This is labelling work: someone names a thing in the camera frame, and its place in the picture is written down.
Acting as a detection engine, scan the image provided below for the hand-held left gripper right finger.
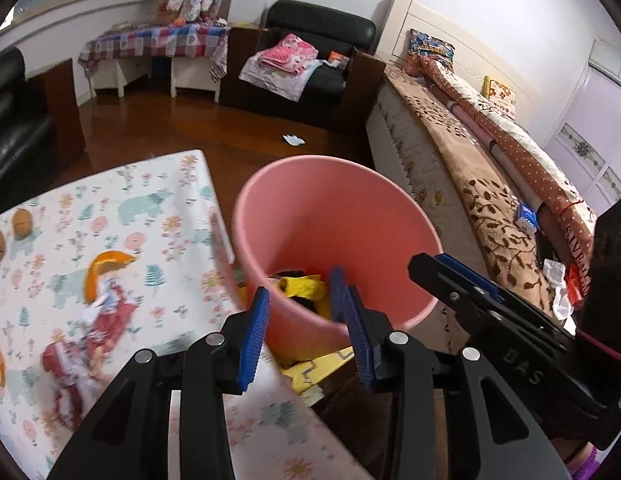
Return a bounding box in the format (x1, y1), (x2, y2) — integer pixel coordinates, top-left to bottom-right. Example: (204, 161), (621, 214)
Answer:
(343, 285), (574, 480)

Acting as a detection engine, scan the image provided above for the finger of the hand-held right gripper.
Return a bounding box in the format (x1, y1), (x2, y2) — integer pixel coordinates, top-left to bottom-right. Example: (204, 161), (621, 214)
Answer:
(435, 253), (507, 305)
(408, 254), (566, 346)

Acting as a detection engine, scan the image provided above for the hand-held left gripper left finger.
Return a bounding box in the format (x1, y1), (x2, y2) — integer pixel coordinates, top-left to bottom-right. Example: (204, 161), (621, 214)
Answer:
(46, 287), (271, 480)

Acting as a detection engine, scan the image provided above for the yellow foam fruit net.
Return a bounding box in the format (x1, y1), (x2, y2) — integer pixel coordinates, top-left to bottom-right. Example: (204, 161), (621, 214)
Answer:
(275, 272), (329, 318)

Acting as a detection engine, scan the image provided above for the pink plastic bucket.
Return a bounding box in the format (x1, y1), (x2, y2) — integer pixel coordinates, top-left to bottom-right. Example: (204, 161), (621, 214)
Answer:
(232, 156), (445, 356)

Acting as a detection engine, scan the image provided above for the yellow patterned box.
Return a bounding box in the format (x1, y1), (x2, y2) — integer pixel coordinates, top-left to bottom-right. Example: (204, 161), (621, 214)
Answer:
(280, 347), (356, 396)

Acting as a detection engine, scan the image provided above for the bed with brown blanket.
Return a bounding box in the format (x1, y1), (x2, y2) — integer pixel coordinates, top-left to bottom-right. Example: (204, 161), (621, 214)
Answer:
(385, 65), (576, 321)

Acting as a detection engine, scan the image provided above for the blue and white small box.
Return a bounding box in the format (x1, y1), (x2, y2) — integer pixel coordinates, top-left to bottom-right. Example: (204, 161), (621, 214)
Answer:
(515, 202), (539, 233)

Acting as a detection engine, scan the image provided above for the red packet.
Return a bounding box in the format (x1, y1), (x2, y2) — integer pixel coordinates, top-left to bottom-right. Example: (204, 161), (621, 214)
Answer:
(565, 265), (591, 306)

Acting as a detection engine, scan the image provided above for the white quilted mattress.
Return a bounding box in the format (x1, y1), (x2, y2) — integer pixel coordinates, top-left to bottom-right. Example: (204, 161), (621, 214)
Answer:
(365, 90), (484, 271)

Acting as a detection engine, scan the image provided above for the floral bear print tablecloth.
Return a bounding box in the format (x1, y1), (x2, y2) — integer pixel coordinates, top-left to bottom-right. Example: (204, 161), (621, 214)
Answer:
(0, 149), (361, 480)

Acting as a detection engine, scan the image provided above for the crumpled colourful wrapper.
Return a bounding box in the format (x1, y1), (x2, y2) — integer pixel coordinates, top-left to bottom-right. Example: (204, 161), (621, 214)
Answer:
(80, 275), (141, 346)

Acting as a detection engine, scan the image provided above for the white dotted quilt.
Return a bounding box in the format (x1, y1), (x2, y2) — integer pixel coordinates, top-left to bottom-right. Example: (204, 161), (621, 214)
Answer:
(461, 85), (591, 201)

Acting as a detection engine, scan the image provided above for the person's black clothing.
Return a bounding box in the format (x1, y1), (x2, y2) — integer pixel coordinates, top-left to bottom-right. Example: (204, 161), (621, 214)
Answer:
(588, 200), (621, 321)

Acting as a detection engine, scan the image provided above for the yellow patterned cushion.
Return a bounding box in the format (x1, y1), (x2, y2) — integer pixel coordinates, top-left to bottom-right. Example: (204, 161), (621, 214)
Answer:
(483, 76), (517, 120)

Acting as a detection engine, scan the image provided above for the red and white snack wrapper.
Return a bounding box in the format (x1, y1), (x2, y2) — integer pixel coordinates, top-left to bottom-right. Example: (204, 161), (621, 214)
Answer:
(40, 340), (106, 431)

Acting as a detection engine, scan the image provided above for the purple wardrobe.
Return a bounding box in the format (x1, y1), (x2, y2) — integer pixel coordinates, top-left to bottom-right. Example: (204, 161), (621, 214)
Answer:
(543, 40), (621, 216)

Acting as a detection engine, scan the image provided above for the colourful printed pillow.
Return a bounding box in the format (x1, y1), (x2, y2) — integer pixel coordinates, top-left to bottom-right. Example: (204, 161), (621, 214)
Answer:
(405, 29), (455, 75)

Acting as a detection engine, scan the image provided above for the white bed headboard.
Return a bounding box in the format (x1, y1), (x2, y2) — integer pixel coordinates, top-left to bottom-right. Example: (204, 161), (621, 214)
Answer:
(375, 0), (539, 121)

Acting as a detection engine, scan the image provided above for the white folded cloth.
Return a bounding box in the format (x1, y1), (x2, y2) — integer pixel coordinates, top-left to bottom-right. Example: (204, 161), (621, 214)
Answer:
(239, 52), (331, 102)

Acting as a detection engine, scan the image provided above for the white side table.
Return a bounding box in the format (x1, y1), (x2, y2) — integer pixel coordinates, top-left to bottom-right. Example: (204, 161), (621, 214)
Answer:
(88, 55), (221, 103)

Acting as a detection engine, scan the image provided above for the pink folded towel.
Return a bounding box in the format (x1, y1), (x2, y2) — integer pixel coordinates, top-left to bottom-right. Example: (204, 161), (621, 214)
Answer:
(259, 33), (319, 75)

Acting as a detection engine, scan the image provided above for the black leather armchair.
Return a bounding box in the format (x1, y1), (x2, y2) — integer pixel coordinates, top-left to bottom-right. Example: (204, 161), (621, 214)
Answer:
(219, 0), (387, 136)
(0, 46), (86, 211)

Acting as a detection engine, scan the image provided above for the checked patchwork table cover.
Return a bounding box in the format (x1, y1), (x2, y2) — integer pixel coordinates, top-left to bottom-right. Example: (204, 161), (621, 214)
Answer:
(78, 22), (231, 82)

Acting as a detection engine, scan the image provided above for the pink cord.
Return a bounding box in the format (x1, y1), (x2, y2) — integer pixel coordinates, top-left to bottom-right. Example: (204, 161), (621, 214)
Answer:
(575, 329), (621, 367)

